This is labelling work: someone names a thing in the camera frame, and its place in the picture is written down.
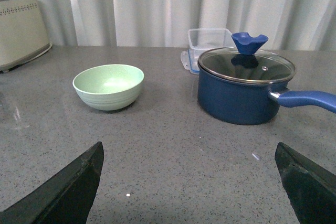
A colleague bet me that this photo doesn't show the white curtain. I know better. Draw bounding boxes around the white curtain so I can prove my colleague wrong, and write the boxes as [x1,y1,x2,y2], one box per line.
[38,0,335,50]

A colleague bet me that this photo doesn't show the blue saucepan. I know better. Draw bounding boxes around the blue saucepan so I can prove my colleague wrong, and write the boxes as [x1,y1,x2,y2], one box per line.
[197,67,335,125]

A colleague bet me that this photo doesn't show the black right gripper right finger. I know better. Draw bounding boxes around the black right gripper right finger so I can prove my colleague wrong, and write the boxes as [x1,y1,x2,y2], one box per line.
[275,142,335,223]

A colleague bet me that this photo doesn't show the clear plastic food container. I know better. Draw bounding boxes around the clear plastic food container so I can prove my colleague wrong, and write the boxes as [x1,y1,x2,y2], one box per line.
[180,28,235,74]

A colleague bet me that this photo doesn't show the cream toaster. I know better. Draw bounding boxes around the cream toaster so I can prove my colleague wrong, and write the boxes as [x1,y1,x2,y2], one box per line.
[1,0,52,72]

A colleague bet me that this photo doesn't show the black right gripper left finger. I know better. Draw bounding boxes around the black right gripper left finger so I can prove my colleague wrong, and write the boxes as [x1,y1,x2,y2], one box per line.
[1,142,104,223]

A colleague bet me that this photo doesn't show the green bowl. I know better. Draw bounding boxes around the green bowl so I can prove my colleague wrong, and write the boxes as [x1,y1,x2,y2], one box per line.
[72,64,144,111]

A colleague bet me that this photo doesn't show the glass pot lid blue knob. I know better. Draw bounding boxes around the glass pot lid blue knob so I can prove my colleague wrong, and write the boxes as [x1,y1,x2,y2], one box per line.
[198,32,296,84]

